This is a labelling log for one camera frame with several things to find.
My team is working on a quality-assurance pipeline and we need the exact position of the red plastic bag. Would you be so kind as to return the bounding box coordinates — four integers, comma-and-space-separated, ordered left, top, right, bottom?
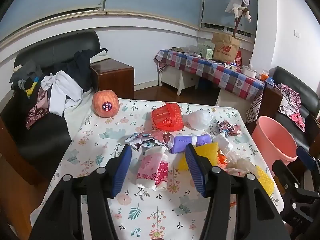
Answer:
151, 102, 184, 132

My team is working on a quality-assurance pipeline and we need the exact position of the black leather sofa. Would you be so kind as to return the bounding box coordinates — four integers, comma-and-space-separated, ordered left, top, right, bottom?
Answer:
0, 30, 102, 180

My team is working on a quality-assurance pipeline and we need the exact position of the small yellow bubble wrap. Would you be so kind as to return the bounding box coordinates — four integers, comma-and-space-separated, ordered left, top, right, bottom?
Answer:
254, 165, 275, 195

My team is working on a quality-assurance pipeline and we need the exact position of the white cloth on rack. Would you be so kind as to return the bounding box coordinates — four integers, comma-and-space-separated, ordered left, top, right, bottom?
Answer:
225, 0, 252, 23

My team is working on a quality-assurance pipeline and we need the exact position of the pile of patterned clothes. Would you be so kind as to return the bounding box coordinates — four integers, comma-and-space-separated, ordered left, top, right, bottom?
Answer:
276, 83, 307, 133

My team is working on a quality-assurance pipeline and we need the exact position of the white plastic wrapper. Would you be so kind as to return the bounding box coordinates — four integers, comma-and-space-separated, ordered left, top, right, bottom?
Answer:
214, 132, 234, 157

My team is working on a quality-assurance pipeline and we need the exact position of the white plastic bag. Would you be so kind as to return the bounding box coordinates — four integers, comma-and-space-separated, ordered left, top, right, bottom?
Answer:
182, 109, 213, 130

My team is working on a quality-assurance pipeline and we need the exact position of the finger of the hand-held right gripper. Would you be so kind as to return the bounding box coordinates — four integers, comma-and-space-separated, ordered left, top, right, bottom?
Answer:
272, 160, 320, 201
296, 145, 320, 173

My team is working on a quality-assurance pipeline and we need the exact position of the floral tablecloth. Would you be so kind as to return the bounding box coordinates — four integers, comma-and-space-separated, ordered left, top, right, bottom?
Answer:
30, 97, 287, 240

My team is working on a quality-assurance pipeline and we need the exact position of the pink plastic bucket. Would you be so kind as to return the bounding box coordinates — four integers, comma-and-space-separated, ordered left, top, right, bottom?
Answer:
251, 116, 298, 165

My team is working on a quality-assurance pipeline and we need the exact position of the green box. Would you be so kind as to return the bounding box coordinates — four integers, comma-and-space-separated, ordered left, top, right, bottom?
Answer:
197, 41, 216, 59

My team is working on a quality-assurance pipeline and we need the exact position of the maroon and blue paper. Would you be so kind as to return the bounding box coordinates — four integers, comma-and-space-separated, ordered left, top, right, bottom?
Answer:
124, 130, 174, 153

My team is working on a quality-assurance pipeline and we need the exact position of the pink patterned garment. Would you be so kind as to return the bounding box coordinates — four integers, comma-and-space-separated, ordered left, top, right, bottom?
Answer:
25, 87, 50, 130

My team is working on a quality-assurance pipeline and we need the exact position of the white wooden bench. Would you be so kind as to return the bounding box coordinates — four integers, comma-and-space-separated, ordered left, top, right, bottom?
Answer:
158, 65, 200, 96
215, 89, 250, 110

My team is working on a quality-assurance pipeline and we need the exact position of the clear plastic bag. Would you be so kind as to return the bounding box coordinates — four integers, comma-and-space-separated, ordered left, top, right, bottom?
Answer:
225, 156, 258, 177

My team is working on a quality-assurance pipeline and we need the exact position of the brown wooden side table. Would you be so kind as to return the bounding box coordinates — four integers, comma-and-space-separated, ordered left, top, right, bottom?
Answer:
89, 58, 135, 99

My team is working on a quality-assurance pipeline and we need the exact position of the red apple with sticker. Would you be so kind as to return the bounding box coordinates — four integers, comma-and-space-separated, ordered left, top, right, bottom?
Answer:
92, 89, 120, 118

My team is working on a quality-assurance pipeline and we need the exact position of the white garment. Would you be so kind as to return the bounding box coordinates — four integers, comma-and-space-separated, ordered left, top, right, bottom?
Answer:
40, 70, 84, 117

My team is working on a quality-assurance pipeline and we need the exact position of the pink floral packet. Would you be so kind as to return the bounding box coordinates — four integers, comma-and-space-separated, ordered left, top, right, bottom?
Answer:
136, 145, 170, 192

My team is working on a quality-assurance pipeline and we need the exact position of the clear plastic wrap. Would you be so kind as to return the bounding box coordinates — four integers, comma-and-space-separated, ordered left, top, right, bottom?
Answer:
184, 44, 200, 54

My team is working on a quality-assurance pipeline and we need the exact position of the dark wooden side table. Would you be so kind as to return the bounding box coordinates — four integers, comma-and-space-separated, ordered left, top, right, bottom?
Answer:
260, 84, 283, 130

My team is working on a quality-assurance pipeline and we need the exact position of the orange wrapper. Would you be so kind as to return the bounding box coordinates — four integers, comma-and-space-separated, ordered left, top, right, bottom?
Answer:
216, 152, 228, 168

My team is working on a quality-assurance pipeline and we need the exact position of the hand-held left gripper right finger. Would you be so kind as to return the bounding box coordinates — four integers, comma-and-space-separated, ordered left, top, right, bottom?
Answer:
184, 144, 292, 240

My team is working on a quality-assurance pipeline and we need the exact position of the red patterned hanging cloth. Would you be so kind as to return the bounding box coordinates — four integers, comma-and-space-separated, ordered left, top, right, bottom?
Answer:
245, 94, 264, 124

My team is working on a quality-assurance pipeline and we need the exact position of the colourful paper ball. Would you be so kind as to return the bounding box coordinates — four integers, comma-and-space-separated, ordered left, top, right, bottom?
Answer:
216, 120, 242, 137

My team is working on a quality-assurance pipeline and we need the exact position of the yellow and blue cloth item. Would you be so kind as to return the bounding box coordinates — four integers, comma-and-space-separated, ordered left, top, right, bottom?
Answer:
24, 77, 40, 98

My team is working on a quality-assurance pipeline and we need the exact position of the white bowl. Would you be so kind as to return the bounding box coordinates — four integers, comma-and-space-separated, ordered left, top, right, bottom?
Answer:
242, 66, 257, 79

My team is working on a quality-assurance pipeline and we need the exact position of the black leather armchair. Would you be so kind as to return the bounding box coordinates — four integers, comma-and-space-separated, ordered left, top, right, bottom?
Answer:
271, 66, 320, 155

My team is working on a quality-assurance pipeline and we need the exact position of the grey garment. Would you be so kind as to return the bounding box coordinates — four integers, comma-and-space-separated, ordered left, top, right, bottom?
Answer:
9, 60, 43, 90

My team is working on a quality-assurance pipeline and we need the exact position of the brown paper bag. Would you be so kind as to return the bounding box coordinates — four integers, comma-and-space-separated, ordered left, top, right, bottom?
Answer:
212, 32, 241, 63

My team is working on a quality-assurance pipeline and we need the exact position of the checkered tablecloth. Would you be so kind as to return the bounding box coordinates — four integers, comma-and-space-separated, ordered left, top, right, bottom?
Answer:
154, 49, 265, 100

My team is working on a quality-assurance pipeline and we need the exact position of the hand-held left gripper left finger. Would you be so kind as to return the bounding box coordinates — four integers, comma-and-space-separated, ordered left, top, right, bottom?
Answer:
29, 144, 132, 240

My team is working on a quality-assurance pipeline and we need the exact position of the purple packet with white band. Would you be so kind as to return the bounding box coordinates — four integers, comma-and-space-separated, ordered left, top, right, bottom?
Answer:
171, 133, 213, 155

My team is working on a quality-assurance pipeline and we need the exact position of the wooden coat rack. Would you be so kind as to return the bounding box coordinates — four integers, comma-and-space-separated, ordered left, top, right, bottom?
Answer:
231, 5, 250, 39

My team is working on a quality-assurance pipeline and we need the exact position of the navy garment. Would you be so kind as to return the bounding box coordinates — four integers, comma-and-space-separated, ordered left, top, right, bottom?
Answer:
66, 49, 108, 93

